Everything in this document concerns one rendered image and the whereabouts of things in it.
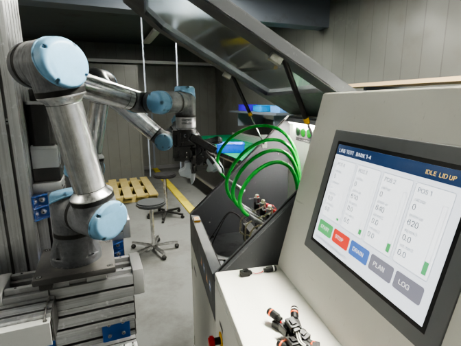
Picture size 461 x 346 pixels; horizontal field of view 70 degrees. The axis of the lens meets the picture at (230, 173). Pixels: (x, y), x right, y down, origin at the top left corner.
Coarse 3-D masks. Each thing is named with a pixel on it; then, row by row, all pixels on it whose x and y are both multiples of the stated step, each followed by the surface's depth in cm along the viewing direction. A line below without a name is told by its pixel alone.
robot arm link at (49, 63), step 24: (24, 48) 76; (48, 48) 72; (72, 48) 77; (24, 72) 77; (48, 72) 72; (72, 72) 77; (48, 96) 76; (72, 96) 78; (72, 120) 81; (72, 144) 82; (72, 168) 85; (96, 168) 88; (96, 192) 88; (72, 216) 92; (96, 216) 87; (120, 216) 93
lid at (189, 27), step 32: (128, 0) 129; (160, 0) 114; (192, 0) 93; (224, 0) 90; (160, 32) 154; (192, 32) 132; (224, 32) 111; (256, 32) 93; (224, 64) 155; (256, 64) 127; (288, 96) 142; (320, 96) 117
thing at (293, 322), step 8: (272, 312) 81; (296, 312) 81; (280, 320) 80; (288, 320) 76; (296, 320) 78; (280, 328) 77; (288, 328) 75; (296, 328) 74; (288, 336) 74; (296, 336) 73; (304, 336) 74; (280, 344) 73; (288, 344) 72; (296, 344) 71; (304, 344) 71; (312, 344) 73
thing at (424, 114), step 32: (352, 96) 88; (384, 96) 76; (416, 96) 67; (448, 96) 60; (320, 128) 101; (352, 128) 86; (384, 128) 74; (416, 128) 66; (448, 128) 59; (320, 160) 98; (288, 224) 110; (288, 256) 106; (320, 288) 86; (352, 288) 75; (224, 320) 95; (352, 320) 73; (384, 320) 65
